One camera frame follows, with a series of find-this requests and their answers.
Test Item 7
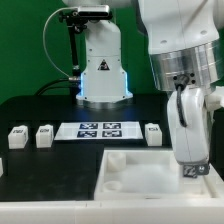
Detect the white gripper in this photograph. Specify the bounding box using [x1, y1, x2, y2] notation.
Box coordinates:
[167, 88, 212, 175]

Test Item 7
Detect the white square tabletop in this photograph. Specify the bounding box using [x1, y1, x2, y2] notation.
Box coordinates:
[94, 149, 224, 200]

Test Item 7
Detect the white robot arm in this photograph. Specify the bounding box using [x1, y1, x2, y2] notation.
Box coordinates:
[62, 0, 224, 175]

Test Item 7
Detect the white marker sheet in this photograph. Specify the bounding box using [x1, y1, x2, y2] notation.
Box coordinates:
[55, 121, 143, 140]

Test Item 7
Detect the white part left edge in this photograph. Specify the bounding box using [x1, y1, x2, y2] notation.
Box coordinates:
[0, 158, 3, 178]

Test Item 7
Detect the white obstacle wall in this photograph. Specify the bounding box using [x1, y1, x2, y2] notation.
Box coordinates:
[0, 153, 224, 224]

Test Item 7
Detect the grey cable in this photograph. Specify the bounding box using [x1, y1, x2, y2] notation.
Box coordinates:
[42, 7, 78, 81]

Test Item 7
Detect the black cable on base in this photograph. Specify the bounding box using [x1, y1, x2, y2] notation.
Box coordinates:
[35, 78, 81, 97]

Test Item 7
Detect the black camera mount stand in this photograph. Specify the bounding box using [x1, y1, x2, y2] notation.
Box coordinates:
[59, 5, 113, 101]

